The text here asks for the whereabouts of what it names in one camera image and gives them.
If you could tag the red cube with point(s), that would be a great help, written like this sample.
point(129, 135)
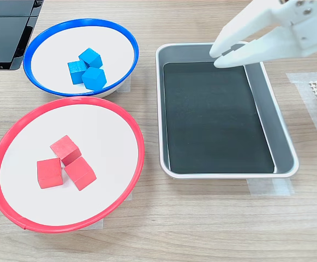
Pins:
point(49, 173)
point(80, 173)
point(65, 148)

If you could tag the clear tape strip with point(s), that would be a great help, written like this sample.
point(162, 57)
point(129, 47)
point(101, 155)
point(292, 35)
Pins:
point(92, 225)
point(125, 84)
point(270, 187)
point(305, 109)

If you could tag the black mat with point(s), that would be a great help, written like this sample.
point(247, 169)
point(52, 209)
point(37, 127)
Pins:
point(215, 122)

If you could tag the steel tray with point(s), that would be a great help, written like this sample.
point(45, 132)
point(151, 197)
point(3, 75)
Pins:
point(281, 142)

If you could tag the blue cube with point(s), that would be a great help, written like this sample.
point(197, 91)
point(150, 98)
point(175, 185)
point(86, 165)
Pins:
point(94, 79)
point(90, 57)
point(76, 73)

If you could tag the red-rimmed white plate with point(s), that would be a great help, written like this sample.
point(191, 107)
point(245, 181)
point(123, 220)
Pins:
point(106, 131)

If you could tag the blue-rimmed white plate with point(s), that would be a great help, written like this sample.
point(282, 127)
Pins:
point(51, 46)

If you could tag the black flat device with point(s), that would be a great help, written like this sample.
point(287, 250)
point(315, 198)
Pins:
point(2, 35)

